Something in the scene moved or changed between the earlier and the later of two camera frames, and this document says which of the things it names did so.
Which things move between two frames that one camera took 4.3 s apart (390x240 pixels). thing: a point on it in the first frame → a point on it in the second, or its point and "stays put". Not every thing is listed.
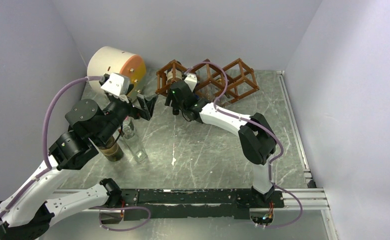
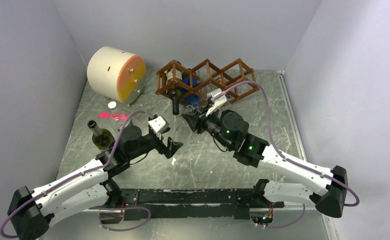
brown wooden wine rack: [234, 79] stays put
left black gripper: [148, 104] → [169, 150]
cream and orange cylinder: [107, 60] stays put
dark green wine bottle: [178, 71] stays put
